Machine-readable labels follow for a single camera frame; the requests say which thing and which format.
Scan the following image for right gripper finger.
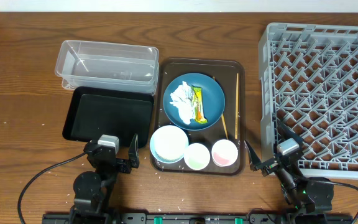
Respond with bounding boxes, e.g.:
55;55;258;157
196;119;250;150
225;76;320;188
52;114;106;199
277;120;303;145
245;141;261;171

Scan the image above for white cup pink inside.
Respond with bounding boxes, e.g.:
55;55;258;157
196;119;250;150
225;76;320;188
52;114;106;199
211;139;239;167

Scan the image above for light blue bowl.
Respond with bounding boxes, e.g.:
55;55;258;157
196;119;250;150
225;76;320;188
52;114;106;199
150;125;189;164

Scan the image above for white cup green inside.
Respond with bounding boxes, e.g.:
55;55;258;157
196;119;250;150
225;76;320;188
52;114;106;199
184;143;211;170

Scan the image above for dark blue plate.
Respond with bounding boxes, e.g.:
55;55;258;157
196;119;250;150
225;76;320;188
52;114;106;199
163;73;225;131

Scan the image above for white napkin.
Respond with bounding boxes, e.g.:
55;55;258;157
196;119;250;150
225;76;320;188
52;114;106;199
170;81;195;124

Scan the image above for green yellow snack wrapper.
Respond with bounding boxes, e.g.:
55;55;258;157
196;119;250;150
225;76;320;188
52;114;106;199
191;86;208;124

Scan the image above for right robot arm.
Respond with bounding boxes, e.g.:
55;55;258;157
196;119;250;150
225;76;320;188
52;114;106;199
245;121;334;223

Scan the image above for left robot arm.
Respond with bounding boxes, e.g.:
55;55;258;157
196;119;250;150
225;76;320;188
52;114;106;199
68;134;139;224

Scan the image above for grey dishwasher rack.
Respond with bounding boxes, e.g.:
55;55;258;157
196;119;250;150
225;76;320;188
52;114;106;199
258;22;358;180

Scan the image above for black plastic tray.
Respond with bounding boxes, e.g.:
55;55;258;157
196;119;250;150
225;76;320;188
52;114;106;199
62;86;154;148

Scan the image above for right wooden chopstick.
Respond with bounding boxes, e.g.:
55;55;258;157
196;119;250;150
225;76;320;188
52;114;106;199
234;73;239;139

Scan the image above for wooden chopstick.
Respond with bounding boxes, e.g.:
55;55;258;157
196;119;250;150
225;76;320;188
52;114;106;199
212;76;229;140
234;73;239;139

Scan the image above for brown serving tray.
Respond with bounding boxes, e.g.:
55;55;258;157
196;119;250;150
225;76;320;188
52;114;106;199
154;58;246;177

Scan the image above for left wooden chopstick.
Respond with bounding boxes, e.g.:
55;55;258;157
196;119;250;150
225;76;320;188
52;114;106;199
212;76;229;140

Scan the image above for clear plastic bin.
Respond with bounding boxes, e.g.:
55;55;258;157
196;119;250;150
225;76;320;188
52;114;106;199
55;40;159;95

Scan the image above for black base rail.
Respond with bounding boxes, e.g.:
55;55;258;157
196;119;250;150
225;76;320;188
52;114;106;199
42;213;352;224

